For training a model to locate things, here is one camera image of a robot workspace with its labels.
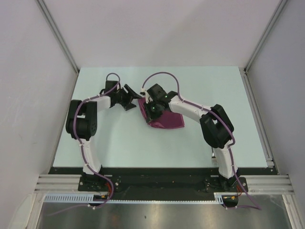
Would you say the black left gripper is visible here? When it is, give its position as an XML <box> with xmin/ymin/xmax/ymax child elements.
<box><xmin>114</xmin><ymin>84</ymin><xmax>142</xmax><ymax>111</ymax></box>

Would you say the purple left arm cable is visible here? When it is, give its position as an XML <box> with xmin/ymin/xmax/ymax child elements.
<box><xmin>45</xmin><ymin>73</ymin><xmax>121</xmax><ymax>217</ymax></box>

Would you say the aluminium front rail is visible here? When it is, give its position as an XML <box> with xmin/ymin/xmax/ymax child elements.
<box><xmin>35</xmin><ymin>175</ymin><xmax>295</xmax><ymax>195</ymax></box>

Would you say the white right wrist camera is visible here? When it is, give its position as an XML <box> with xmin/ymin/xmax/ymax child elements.
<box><xmin>140</xmin><ymin>88</ymin><xmax>150</xmax><ymax>103</ymax></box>

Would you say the right aluminium frame post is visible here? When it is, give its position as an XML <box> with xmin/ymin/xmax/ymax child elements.
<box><xmin>244</xmin><ymin>0</ymin><xmax>289</xmax><ymax>73</ymax></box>

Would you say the silver metal fork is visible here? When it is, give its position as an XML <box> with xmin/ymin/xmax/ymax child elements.
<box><xmin>211</xmin><ymin>148</ymin><xmax>218</xmax><ymax>166</ymax></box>

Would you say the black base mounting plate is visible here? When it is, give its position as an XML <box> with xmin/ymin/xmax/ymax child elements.
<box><xmin>49</xmin><ymin>167</ymin><xmax>278</xmax><ymax>202</ymax></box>

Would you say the white slotted cable duct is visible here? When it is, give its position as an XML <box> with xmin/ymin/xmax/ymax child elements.
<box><xmin>44</xmin><ymin>193</ymin><xmax>224</xmax><ymax>204</ymax></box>

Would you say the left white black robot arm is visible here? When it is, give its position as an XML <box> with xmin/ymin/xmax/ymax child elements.
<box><xmin>65</xmin><ymin>80</ymin><xmax>141</xmax><ymax>191</ymax></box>

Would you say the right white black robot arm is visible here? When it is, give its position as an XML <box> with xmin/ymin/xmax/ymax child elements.
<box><xmin>141</xmin><ymin>84</ymin><xmax>238</xmax><ymax>191</ymax></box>

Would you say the magenta satin napkin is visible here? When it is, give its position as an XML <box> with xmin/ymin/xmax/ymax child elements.
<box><xmin>138</xmin><ymin>98</ymin><xmax>185</xmax><ymax>129</ymax></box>

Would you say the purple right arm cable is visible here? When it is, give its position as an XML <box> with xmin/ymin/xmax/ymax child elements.
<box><xmin>142</xmin><ymin>71</ymin><xmax>262</xmax><ymax>210</ymax></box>

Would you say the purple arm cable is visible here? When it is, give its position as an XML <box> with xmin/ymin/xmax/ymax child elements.
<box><xmin>45</xmin><ymin>73</ymin><xmax>121</xmax><ymax>217</ymax></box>
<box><xmin>142</xmin><ymin>71</ymin><xmax>262</xmax><ymax>210</ymax></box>

